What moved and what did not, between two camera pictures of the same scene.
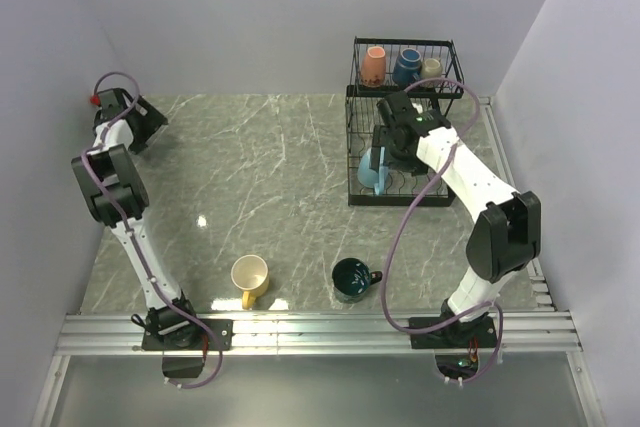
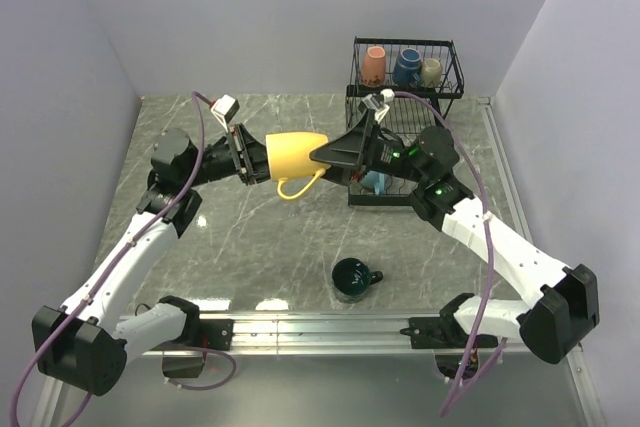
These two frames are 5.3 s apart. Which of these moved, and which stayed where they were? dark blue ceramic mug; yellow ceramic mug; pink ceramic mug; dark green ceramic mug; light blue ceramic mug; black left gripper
Moved: yellow ceramic mug; black left gripper
Stayed: dark blue ceramic mug; dark green ceramic mug; pink ceramic mug; light blue ceramic mug
